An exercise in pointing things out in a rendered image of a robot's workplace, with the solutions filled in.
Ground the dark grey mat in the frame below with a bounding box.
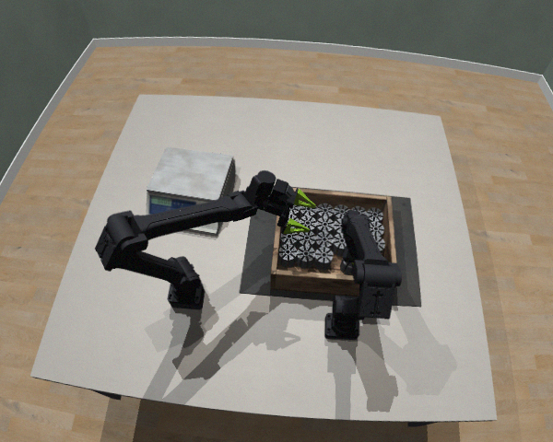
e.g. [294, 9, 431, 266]
[240, 196, 421, 307]

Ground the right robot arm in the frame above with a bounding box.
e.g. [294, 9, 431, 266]
[325, 210, 402, 338]

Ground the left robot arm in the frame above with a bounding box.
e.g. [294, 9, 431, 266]
[95, 170, 294, 305]

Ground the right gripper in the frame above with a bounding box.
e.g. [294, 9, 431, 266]
[342, 246, 359, 264]

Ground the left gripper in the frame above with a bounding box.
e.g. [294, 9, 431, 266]
[277, 189, 316, 234]

